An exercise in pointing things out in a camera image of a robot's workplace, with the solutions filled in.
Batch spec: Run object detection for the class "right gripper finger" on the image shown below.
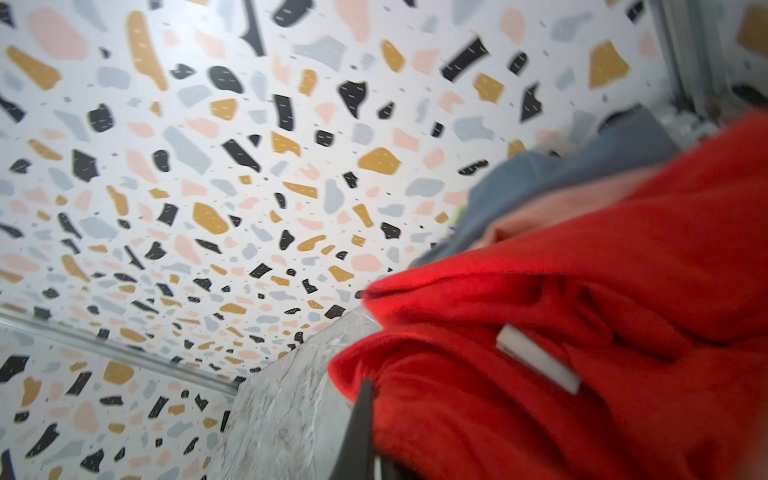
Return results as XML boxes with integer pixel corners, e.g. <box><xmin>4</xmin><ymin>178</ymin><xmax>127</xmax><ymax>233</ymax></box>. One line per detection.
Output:
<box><xmin>329</xmin><ymin>379</ymin><xmax>375</xmax><ymax>480</ymax></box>

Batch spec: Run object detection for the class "red t shirt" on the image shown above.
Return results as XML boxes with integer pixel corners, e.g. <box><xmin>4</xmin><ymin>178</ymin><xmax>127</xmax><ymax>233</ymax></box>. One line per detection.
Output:
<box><xmin>329</xmin><ymin>113</ymin><xmax>767</xmax><ymax>479</ymax></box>

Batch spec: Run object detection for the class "pink t shirt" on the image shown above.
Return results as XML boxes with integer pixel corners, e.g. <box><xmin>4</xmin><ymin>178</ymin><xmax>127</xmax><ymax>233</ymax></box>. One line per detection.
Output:
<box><xmin>469</xmin><ymin>165</ymin><xmax>663</xmax><ymax>250</ymax></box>

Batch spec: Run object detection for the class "grey-blue t shirt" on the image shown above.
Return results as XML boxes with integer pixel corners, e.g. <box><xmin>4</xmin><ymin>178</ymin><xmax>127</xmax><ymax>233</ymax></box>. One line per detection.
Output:
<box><xmin>411</xmin><ymin>105</ymin><xmax>681</xmax><ymax>268</ymax></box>

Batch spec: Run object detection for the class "left aluminium corner post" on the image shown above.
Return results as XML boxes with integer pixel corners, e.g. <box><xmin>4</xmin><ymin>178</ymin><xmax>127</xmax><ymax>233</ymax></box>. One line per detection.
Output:
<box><xmin>1</xmin><ymin>307</ymin><xmax>238</xmax><ymax>397</ymax></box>

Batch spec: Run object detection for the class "aluminium corner post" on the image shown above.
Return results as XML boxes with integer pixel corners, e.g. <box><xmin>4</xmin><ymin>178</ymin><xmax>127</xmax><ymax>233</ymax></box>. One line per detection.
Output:
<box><xmin>649</xmin><ymin>1</ymin><xmax>719</xmax><ymax>119</ymax></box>
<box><xmin>1</xmin><ymin>307</ymin><xmax>238</xmax><ymax>397</ymax></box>

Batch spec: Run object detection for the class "right aluminium corner post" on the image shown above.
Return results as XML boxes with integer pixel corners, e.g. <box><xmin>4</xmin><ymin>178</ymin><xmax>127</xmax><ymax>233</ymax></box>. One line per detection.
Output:
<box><xmin>649</xmin><ymin>1</ymin><xmax>719</xmax><ymax>119</ymax></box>

